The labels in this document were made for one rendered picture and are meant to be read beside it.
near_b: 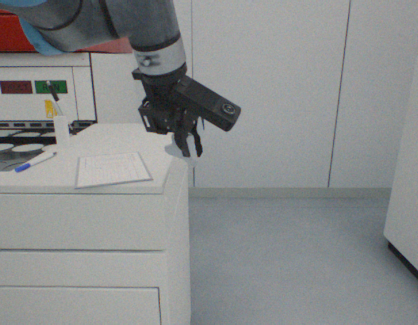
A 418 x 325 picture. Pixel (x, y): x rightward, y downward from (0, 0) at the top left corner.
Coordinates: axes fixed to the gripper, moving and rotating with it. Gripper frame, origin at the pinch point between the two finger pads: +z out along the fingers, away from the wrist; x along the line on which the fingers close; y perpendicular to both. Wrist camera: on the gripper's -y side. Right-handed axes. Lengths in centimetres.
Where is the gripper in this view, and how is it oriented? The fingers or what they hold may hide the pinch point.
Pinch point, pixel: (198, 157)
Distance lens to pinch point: 63.5
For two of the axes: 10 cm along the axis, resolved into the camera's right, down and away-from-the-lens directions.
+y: -9.3, -1.4, 3.4
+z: 1.6, 6.9, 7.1
